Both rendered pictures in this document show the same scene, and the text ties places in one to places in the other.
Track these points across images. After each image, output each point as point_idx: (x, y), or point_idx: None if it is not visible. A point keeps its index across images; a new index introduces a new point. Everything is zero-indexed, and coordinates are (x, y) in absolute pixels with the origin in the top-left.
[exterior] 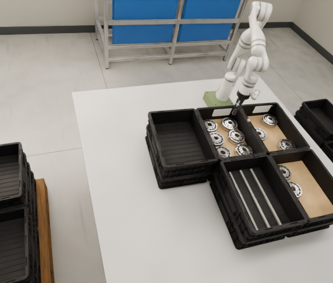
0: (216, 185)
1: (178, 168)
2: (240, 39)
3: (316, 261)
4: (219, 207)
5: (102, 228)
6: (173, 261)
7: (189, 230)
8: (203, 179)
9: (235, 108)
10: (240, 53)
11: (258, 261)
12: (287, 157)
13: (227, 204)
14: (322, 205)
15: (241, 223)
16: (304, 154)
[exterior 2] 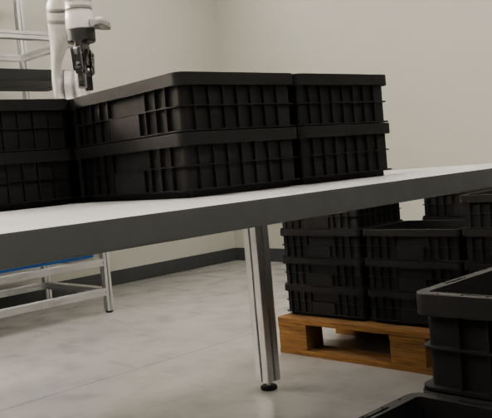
0: (94, 169)
1: None
2: (47, 11)
3: (391, 177)
4: (121, 192)
5: None
6: (13, 218)
7: (50, 211)
8: (62, 189)
9: (75, 58)
10: (60, 41)
11: (253, 192)
12: None
13: (122, 143)
14: None
15: (159, 118)
16: None
